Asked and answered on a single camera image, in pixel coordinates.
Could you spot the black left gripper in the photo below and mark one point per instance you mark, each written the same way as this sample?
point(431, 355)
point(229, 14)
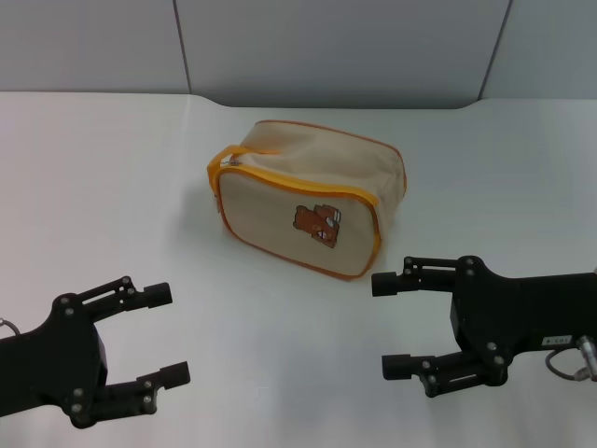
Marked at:
point(46, 364)

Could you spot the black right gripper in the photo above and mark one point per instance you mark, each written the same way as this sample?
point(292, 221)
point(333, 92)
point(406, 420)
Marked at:
point(513, 312)

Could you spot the beige food bag bear print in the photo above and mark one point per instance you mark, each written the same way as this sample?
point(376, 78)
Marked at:
point(280, 224)

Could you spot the metal zipper pull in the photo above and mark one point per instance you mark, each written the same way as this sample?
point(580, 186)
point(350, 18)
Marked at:
point(228, 162)

